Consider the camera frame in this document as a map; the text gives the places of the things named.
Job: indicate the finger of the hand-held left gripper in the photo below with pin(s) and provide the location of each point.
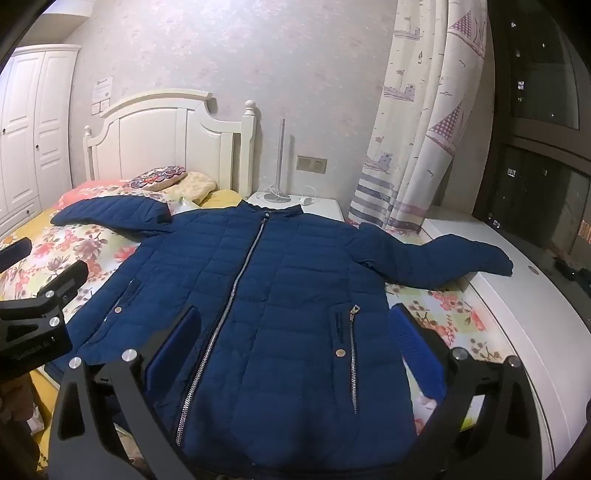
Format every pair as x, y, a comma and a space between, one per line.
16, 254
69, 281

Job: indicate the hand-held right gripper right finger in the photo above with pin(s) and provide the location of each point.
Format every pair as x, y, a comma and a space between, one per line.
415, 350

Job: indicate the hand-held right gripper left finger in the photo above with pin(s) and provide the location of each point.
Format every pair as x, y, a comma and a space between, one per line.
171, 344

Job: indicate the blue puffer jacket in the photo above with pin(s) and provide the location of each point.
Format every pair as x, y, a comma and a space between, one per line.
277, 300

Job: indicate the floral bed sheet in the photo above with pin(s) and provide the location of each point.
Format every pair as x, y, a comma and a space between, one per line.
83, 249

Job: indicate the yellow bed sheet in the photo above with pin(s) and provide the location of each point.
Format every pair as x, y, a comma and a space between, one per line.
34, 222

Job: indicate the pink floral pillow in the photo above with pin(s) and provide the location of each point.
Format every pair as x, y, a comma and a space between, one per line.
87, 191

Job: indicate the white window seat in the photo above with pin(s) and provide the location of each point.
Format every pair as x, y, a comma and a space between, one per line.
531, 314

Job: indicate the white wardrobe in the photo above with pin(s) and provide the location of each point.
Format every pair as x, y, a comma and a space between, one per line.
32, 129

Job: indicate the round embroidered cushion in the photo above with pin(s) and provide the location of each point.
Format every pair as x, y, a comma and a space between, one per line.
157, 179

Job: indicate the pale yellow patterned pillow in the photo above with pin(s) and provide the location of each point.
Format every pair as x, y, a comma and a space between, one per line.
196, 187

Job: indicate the white nightstand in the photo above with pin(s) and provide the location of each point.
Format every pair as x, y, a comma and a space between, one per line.
323, 210

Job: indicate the white bed headboard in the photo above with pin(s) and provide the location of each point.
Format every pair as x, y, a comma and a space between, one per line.
152, 134

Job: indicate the grey stick lamp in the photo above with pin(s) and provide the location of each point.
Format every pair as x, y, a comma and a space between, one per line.
282, 157

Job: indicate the sailboat print curtain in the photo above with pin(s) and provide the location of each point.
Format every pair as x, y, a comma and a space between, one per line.
415, 115

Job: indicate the dark window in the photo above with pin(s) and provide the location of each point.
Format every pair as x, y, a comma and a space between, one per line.
540, 92

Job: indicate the wall paper notices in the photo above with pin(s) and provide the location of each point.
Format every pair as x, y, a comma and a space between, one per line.
102, 94

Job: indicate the gold wall socket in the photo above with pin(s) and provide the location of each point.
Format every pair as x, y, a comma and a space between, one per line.
311, 164

